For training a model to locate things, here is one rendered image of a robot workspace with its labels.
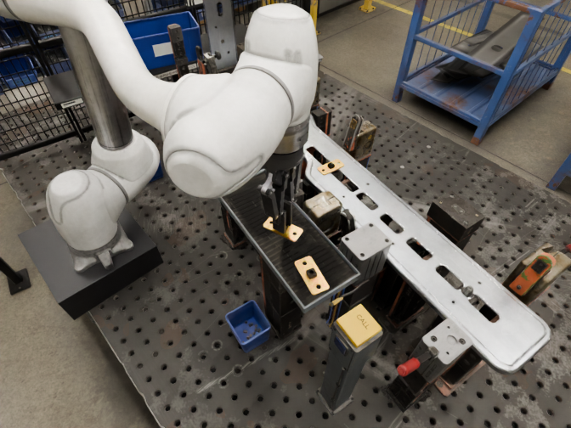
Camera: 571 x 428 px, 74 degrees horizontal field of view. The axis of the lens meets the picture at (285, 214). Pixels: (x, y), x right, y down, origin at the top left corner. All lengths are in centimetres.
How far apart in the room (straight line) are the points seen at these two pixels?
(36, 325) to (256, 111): 203
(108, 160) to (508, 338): 113
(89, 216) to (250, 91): 81
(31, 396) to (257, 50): 193
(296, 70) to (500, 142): 287
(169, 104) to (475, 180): 148
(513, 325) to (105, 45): 96
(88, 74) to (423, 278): 95
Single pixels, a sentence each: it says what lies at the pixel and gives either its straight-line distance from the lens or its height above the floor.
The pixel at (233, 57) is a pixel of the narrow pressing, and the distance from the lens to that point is 173.
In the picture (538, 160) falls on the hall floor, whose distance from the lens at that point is 328.
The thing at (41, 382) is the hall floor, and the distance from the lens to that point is 220.
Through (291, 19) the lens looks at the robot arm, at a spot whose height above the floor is 161.
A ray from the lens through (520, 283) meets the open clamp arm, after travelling 109.
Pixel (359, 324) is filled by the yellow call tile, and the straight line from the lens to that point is 73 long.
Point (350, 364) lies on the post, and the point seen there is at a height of 107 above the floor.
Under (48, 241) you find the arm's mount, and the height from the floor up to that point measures 82.
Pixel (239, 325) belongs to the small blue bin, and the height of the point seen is 70.
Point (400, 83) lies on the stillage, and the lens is 335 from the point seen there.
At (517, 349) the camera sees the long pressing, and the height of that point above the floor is 100.
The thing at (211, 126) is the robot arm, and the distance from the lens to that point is 42.
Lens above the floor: 182
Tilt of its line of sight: 50 degrees down
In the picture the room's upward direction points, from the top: straight up
